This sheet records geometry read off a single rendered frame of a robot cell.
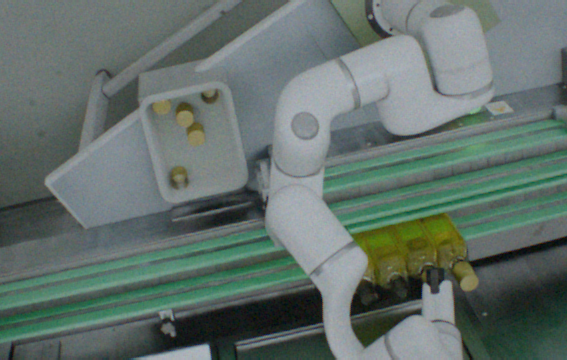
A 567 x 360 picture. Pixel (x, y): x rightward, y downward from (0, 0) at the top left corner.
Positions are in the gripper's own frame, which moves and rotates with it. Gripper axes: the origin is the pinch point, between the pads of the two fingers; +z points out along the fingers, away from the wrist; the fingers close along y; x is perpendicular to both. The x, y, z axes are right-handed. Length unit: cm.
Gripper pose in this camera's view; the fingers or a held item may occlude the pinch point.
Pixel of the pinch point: (435, 286)
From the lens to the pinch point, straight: 150.2
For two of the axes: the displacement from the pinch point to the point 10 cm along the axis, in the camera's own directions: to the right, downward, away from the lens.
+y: -1.6, -8.8, -4.4
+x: -9.8, 0.9, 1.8
